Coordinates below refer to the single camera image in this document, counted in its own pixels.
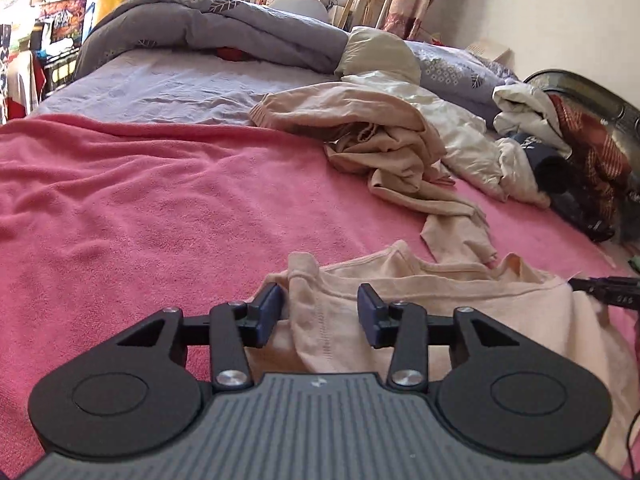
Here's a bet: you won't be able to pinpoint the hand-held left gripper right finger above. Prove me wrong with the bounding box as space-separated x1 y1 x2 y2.
356 283 521 388

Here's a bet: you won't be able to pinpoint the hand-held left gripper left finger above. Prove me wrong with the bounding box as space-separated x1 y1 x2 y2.
117 282 287 392

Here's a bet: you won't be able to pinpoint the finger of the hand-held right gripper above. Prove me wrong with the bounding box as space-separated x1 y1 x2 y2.
569 275 640 311

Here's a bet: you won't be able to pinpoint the beige long-sleeve shirt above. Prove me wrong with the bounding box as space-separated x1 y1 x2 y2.
245 239 640 471

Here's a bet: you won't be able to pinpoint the beige pants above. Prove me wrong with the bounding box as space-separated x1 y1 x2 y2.
249 82 501 268

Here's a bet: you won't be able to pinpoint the dark rolled cloth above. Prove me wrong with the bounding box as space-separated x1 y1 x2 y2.
510 132 576 196

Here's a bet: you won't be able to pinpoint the red plaid cloth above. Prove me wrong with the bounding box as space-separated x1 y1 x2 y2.
547 91 633 221

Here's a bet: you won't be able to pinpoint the pink blanket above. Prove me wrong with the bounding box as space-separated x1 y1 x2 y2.
0 112 640 480

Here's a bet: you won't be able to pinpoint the silver black-rimmed container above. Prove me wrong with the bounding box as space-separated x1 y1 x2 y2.
522 69 640 161

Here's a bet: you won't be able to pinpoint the grey diamond-print pillow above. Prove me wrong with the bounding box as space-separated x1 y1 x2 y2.
405 40 521 121

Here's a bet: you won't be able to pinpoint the beige cardboard box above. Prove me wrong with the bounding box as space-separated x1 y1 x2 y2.
465 37 513 66

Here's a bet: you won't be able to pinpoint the grey leaf-print quilt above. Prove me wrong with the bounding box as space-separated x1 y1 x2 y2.
72 0 351 81

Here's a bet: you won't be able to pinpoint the yellow tote bag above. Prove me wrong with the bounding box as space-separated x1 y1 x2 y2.
92 0 128 31

